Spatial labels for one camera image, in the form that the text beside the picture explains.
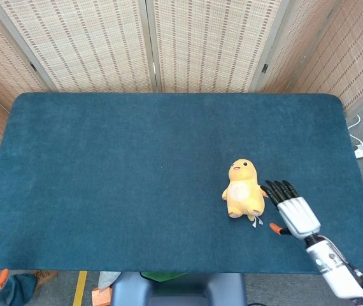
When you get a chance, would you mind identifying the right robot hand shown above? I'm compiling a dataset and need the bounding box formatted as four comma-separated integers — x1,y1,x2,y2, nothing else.
260,180,322,240

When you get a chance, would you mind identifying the yellow plush toy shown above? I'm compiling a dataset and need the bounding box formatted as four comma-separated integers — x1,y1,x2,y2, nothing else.
222,158,269,229

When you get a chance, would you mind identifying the blue jeans leg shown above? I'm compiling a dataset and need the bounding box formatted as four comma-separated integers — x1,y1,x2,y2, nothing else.
0,273,38,306

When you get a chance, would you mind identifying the brown shoe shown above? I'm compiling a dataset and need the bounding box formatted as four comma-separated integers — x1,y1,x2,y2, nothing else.
29,269,59,288

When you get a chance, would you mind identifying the orange block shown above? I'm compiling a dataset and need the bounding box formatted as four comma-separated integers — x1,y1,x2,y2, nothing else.
91,286,113,306

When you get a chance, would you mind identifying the blue felt table mat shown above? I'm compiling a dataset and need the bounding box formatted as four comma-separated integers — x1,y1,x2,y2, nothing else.
0,92,363,276

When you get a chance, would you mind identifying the grey cloth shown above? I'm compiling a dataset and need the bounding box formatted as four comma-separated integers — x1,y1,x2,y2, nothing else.
97,270,122,289

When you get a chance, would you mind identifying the dark blue robot torso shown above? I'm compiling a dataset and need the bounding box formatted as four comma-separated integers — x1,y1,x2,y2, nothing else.
110,272,248,306

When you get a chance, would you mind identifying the green sheet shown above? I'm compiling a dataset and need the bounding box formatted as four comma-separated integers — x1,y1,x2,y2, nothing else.
139,271,189,283

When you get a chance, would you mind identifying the white power cable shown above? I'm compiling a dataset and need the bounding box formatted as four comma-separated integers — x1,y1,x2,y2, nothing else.
347,113,363,148

